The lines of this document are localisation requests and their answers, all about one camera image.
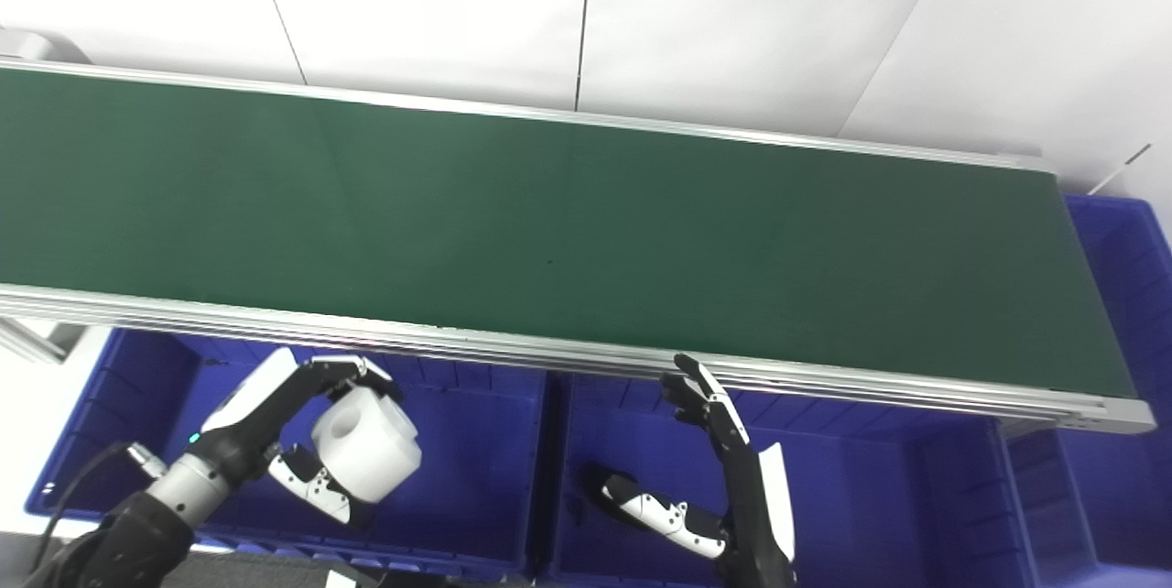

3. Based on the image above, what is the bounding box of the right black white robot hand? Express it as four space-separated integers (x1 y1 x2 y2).
581 354 798 575

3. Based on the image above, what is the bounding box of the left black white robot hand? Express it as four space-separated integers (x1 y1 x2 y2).
188 347 406 527

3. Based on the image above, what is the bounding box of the white hexagonal plastic part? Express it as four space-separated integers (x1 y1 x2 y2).
311 385 424 505

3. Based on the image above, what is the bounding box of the blue plastic bin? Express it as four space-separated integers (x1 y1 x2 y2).
548 373 1040 588
1003 194 1172 571
26 327 548 582

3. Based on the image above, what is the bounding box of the green conveyor belt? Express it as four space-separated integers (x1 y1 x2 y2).
0 57 1156 435
0 68 1138 401

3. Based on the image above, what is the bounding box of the aluminium conveyor support leg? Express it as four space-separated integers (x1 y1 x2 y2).
0 318 70 365

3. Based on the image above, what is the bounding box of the grey conveyor motor housing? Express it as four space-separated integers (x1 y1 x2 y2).
0 29 91 67

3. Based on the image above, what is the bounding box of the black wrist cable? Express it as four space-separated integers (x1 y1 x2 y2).
27 441 170 571

